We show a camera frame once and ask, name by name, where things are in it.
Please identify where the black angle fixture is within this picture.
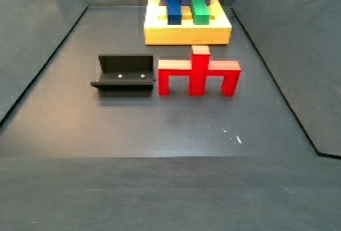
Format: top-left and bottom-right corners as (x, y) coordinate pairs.
(92, 54), (156, 90)

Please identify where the yellow slotted board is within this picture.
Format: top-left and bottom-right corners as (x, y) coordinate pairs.
(145, 0), (232, 45)

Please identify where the red three-legged block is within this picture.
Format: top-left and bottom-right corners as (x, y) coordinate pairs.
(158, 45), (241, 97)

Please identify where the green long bar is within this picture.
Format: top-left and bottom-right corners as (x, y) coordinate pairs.
(191, 0), (211, 25)

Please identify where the blue long bar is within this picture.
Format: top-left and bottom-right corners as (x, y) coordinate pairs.
(168, 0), (183, 25)

